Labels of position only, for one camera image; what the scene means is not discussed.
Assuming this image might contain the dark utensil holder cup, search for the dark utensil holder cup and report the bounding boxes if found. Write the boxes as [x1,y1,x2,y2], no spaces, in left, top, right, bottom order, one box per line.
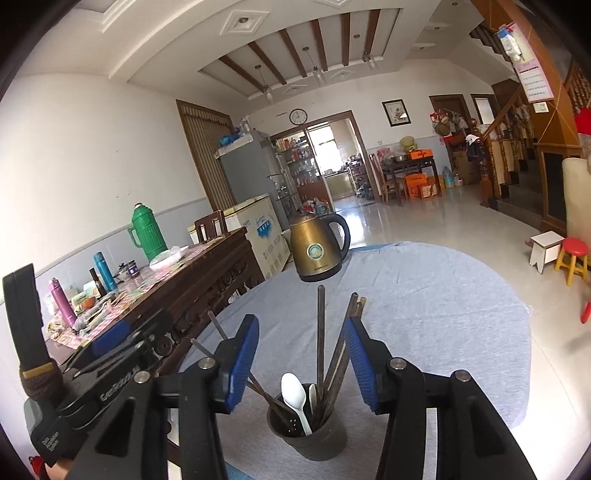
[267,392,348,462]

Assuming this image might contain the pink bottle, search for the pink bottle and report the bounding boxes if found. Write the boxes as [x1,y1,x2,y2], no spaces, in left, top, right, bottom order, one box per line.
[48,278,78,328]

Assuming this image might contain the gold electric kettle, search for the gold electric kettle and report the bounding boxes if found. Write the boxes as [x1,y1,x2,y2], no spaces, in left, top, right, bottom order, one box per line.
[288,208,352,283]

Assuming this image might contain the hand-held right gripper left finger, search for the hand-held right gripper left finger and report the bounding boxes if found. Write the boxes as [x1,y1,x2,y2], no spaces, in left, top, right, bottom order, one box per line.
[65,314,260,480]

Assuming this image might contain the framed wall picture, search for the framed wall picture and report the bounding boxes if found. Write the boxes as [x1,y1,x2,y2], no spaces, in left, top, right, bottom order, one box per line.
[381,99,413,127]

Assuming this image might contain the dark wooden side table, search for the dark wooden side table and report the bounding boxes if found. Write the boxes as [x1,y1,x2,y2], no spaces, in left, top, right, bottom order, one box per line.
[381,157,441,204]

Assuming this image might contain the dark carved wooden sideboard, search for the dark carved wooden sideboard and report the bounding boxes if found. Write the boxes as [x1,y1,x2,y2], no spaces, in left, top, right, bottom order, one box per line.
[44,226,266,374]

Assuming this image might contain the grey refrigerator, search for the grey refrigerator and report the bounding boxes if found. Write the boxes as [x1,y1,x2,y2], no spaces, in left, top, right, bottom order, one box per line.
[217,130,287,213]

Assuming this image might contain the large orange box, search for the large orange box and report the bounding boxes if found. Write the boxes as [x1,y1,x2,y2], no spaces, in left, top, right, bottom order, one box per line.
[405,173,428,199]

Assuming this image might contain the wooden dining chair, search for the wooden dining chair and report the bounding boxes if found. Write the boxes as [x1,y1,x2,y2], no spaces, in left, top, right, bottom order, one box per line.
[369,154,402,206]

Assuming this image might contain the green thermos jug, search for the green thermos jug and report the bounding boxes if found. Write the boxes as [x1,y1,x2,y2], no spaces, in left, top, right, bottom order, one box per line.
[128,202,169,261]

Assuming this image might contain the patterned table cover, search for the patterned table cover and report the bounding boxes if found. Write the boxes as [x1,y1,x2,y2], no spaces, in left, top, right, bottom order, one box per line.
[46,242,232,349]

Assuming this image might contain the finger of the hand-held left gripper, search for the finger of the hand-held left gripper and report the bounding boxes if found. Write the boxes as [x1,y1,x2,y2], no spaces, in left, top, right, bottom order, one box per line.
[60,342,155,385]
[69,308,172,365]

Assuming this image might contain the white low stool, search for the white low stool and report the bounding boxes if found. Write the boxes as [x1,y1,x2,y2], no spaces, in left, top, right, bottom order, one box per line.
[529,232,566,274]

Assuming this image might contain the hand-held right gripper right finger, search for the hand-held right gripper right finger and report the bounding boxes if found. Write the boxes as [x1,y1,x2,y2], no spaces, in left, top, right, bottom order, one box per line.
[342,318,539,480]

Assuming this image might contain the hanging bags on wall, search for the hanging bags on wall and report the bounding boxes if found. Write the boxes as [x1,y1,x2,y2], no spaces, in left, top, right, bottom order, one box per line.
[431,108,467,148]

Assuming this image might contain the hanging white bag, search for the hanging white bag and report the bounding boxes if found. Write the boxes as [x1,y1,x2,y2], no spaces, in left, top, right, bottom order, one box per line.
[496,25,525,63]

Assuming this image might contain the dark wooden chair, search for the dark wooden chair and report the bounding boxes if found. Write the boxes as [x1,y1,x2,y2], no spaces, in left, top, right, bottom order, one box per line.
[194,210,227,245]

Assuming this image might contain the wooden staircase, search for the wooden staircase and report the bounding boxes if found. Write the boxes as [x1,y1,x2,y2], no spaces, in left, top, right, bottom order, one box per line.
[468,0,591,232]

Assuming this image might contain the white chest freezer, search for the white chest freezer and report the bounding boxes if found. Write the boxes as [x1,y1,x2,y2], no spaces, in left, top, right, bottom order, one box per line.
[224,194,291,280]

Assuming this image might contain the white plastic bag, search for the white plastic bag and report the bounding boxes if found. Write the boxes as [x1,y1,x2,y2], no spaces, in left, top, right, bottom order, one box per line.
[148,246,190,271]

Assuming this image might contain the pink wall calendar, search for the pink wall calendar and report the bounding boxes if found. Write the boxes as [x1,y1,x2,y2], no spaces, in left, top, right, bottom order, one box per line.
[515,25,555,103]

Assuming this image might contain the glass display shelf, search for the glass display shelf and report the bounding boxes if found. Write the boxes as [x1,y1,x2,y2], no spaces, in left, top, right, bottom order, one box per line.
[270,131,324,204]

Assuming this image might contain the red and yellow stool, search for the red and yellow stool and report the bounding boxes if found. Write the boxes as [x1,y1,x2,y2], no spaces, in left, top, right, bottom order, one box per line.
[554,237,589,287]

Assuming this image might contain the blue bottle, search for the blue bottle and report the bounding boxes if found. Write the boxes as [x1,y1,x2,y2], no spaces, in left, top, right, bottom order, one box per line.
[93,251,118,292]

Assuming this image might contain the brown wooden door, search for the brown wooden door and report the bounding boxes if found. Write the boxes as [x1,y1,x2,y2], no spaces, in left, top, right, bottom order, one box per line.
[176,99,236,213]

